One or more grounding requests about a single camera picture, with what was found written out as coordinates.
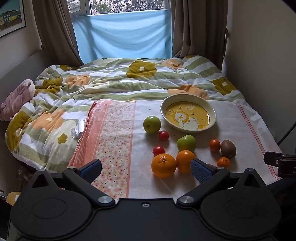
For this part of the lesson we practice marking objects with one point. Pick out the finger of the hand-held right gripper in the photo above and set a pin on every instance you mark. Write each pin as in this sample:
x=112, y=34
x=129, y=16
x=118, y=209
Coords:
x=272, y=158

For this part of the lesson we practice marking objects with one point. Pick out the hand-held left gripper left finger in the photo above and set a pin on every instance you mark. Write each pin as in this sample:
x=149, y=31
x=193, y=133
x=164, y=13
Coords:
x=91, y=170

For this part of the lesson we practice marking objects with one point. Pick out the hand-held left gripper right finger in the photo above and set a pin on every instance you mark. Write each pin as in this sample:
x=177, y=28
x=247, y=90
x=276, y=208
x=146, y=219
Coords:
x=198, y=170

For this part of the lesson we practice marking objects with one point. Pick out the large orange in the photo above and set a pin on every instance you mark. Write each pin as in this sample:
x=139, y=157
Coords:
x=164, y=165
x=183, y=161

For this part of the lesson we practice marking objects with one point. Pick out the small mandarin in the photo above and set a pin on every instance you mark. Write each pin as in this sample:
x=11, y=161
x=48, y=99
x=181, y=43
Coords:
x=215, y=145
x=223, y=162

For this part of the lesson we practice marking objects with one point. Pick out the green apple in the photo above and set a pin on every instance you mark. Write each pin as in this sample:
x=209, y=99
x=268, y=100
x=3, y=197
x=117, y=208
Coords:
x=186, y=143
x=152, y=124

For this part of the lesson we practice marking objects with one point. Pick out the brown kiwi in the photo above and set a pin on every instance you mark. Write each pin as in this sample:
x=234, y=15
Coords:
x=228, y=148

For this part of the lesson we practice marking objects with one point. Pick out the red tomato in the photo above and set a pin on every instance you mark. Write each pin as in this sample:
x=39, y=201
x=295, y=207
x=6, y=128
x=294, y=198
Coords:
x=158, y=150
x=163, y=135

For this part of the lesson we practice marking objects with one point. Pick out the cream bowl with yellow bear print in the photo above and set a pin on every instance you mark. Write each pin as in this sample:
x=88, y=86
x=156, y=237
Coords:
x=192, y=111

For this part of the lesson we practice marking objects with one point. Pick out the white crumpled paper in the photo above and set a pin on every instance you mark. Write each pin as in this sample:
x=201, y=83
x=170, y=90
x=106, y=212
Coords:
x=77, y=129

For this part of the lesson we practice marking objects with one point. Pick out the white and pink floral tablecloth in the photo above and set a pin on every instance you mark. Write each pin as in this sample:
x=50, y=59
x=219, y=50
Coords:
x=143, y=153

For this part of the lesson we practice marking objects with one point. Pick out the yellow object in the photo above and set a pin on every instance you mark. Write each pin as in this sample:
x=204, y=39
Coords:
x=12, y=198

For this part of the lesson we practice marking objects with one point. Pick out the green striped flower quilt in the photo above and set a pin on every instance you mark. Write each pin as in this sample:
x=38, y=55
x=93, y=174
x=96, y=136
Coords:
x=104, y=76

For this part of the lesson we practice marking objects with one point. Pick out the grey padded headboard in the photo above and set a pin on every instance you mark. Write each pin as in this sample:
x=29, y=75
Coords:
x=18, y=69

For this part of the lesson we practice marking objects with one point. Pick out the light blue cloth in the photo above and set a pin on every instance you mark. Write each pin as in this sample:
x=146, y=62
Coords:
x=122, y=34

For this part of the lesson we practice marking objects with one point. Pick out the framed wall poster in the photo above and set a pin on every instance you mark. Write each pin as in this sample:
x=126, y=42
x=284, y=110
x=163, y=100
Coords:
x=10, y=16

